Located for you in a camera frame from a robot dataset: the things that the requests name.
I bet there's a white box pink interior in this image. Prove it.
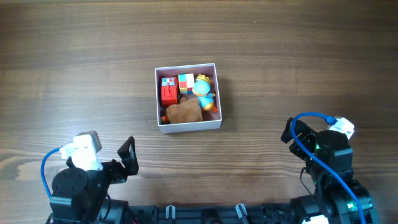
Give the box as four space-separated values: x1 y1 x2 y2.
154 63 223 134

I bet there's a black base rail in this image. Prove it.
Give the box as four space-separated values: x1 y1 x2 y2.
126 203 299 224

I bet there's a brown plush bear toy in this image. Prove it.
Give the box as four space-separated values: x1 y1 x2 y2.
160 98 203 124

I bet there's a multicolour puzzle cube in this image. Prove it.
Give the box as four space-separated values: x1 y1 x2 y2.
178 73 195 95

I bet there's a yellow duck toy blue hat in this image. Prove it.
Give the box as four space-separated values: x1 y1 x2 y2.
192 80 218 113

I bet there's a red toy fire truck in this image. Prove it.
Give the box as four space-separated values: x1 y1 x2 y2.
160 77 178 106

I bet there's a left blue cable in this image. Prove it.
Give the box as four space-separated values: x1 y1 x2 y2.
40 146 63 200

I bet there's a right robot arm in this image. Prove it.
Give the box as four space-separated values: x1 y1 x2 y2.
281 114 379 223

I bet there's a blue cable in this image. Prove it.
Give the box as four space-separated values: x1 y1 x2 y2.
290 111 368 224
40 146 63 200

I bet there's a yellow round slice toy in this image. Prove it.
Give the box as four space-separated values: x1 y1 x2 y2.
195 74 211 85

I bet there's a right blue cable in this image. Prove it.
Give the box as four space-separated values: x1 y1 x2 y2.
290 111 368 224

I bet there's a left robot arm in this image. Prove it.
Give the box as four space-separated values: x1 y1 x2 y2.
49 136 139 224

